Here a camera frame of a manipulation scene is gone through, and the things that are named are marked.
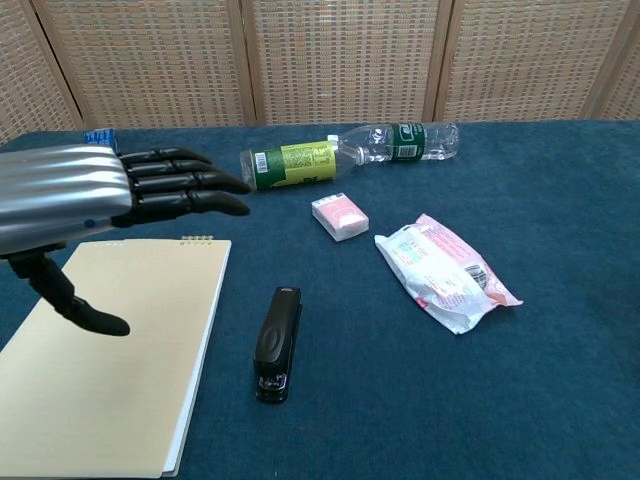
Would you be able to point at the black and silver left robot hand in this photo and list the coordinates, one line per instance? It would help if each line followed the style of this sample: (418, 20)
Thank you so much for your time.
(55, 195)

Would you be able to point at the black stapler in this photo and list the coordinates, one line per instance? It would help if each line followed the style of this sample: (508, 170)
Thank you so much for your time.
(275, 340)

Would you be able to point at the blue cardboard box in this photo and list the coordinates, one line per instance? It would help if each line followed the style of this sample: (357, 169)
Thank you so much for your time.
(102, 136)

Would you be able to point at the yellow spiral notepad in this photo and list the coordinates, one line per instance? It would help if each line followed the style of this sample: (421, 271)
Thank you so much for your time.
(110, 380)

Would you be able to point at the plastic bottle yellow-green label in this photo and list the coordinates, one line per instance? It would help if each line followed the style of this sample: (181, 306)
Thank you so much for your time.
(295, 162)

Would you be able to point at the small pink tissue pack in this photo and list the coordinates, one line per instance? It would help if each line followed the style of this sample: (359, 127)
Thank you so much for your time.
(340, 216)

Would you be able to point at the woven wooden folding screen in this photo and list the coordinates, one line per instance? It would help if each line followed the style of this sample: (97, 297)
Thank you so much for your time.
(345, 60)

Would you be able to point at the clear bottle dark green label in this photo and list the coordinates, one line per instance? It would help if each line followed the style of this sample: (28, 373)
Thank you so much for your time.
(407, 142)

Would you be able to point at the white pink wet wipes pack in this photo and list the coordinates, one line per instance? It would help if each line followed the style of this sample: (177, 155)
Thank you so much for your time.
(440, 272)

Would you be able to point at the blue felt table cover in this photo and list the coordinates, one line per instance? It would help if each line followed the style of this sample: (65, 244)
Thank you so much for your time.
(500, 390)

